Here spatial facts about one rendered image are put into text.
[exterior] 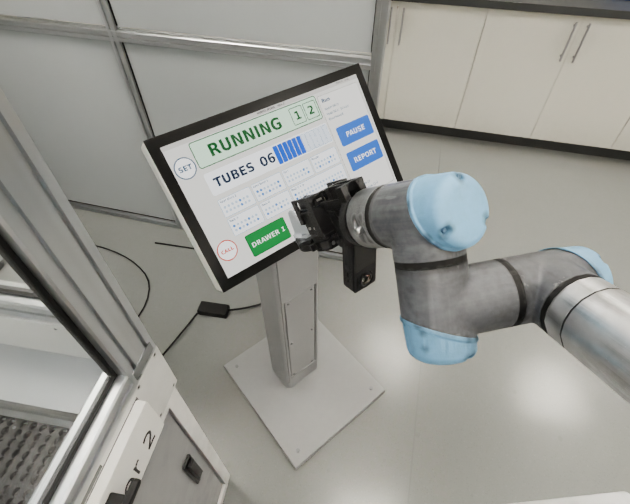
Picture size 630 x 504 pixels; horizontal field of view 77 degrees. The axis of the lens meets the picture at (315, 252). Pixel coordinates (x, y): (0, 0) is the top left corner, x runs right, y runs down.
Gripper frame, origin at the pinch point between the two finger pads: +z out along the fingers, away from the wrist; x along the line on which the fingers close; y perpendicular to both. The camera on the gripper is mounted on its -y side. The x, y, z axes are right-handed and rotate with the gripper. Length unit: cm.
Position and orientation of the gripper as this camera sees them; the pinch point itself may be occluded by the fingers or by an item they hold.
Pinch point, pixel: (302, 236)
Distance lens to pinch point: 68.2
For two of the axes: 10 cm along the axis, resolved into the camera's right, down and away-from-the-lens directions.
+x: -7.8, 4.7, -4.2
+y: -4.0, -8.8, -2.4
